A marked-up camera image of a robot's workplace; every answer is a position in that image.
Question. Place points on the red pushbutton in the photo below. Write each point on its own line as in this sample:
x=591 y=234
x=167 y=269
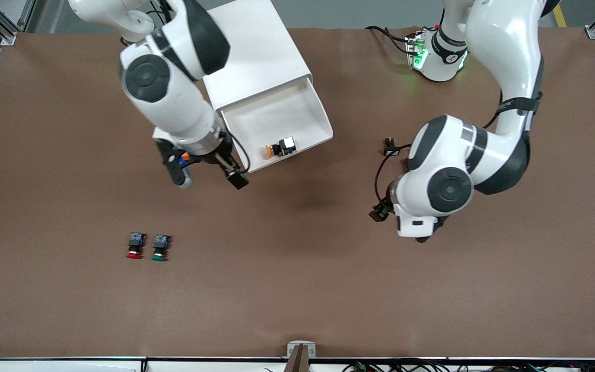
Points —
x=135 y=248

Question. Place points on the green pushbutton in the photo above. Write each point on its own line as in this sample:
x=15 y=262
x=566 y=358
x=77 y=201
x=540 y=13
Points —
x=159 y=249

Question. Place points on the grey metal bracket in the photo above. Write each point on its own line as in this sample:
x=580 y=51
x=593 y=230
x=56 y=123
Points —
x=292 y=345

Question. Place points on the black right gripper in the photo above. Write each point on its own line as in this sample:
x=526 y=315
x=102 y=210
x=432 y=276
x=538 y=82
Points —
x=223 y=154

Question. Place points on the black pushbutton with white cap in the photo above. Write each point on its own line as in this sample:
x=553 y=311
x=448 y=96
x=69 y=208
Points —
x=391 y=151

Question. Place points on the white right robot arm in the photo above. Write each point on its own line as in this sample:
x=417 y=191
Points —
x=173 y=93

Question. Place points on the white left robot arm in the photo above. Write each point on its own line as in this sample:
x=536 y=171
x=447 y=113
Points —
x=504 y=51

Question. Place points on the white drawer cabinet housing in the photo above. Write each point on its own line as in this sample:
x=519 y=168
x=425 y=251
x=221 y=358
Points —
x=256 y=51

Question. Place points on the yellow pushbutton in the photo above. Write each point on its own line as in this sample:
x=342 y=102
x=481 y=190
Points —
x=279 y=149

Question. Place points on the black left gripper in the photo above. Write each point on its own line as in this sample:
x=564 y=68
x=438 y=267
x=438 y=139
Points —
x=380 y=213

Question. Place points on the white plastic drawer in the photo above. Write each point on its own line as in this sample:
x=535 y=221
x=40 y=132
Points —
x=277 y=119

